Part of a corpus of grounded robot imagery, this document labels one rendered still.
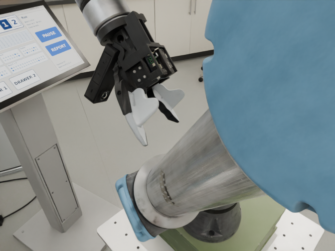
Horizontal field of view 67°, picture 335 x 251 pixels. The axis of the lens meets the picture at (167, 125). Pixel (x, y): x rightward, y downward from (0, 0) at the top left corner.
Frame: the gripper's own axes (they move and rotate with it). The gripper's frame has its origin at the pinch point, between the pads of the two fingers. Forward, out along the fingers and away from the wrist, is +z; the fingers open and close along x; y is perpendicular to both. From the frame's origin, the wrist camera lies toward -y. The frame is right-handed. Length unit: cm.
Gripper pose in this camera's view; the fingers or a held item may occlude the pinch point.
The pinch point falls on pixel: (161, 135)
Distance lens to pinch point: 45.6
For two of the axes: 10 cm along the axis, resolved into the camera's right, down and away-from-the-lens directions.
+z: 4.8, 8.8, 0.5
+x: 3.7, -2.5, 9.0
